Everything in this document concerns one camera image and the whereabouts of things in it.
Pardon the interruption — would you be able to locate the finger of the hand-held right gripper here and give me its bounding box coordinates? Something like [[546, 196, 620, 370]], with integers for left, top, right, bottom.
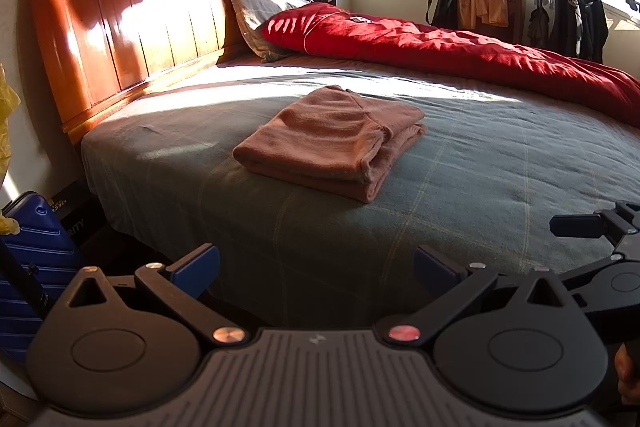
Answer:
[[549, 201, 640, 258], [560, 256, 626, 296]]

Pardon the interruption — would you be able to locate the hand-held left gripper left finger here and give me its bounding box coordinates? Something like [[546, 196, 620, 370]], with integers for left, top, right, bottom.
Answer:
[[67, 243, 247, 348]]

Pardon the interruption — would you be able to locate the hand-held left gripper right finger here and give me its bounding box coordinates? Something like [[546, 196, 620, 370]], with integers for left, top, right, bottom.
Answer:
[[375, 245, 576, 349]]

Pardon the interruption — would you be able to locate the pink knit sweater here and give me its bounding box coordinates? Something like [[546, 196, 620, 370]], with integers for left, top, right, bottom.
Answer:
[[232, 85, 428, 204]]

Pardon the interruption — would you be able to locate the person's right hand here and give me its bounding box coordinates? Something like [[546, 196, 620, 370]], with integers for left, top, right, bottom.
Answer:
[[614, 342, 640, 405]]

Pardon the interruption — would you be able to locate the blue checked bed sheet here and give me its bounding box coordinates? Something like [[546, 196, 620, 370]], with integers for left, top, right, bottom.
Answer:
[[80, 57, 640, 330]]

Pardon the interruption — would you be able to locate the black cardboard box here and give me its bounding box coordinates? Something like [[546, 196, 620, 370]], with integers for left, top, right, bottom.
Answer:
[[50, 189, 101, 248]]

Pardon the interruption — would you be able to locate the blue suitcase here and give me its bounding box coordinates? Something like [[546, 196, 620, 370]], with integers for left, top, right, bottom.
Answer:
[[0, 192, 87, 365]]

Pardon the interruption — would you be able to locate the brown hanging bag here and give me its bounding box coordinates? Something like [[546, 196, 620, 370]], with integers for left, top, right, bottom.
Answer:
[[529, 7, 551, 50]]

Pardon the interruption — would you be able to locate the dark jacket with patch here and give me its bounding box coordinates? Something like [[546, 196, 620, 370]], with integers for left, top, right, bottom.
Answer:
[[550, 0, 593, 58]]

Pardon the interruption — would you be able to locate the wooden cabinet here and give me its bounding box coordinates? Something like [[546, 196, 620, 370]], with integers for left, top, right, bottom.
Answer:
[[475, 0, 526, 45]]

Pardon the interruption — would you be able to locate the red duvet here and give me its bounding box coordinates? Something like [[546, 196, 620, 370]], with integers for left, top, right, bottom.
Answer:
[[260, 2, 640, 128]]

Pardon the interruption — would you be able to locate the yellow plastic film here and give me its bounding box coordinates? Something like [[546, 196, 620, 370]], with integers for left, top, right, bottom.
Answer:
[[0, 62, 22, 235]]

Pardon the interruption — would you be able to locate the wooden headboard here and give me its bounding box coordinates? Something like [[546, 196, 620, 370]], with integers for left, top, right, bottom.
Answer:
[[26, 0, 301, 145]]

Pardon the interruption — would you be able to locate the grey pillow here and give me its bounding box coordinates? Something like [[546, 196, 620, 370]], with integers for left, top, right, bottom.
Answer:
[[227, 0, 313, 64]]

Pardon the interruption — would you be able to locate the black hanging bag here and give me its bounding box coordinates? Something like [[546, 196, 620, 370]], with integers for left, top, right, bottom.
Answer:
[[427, 0, 463, 30]]

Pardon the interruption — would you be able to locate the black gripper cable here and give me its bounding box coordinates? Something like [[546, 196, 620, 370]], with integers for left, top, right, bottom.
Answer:
[[0, 237, 56, 315]]

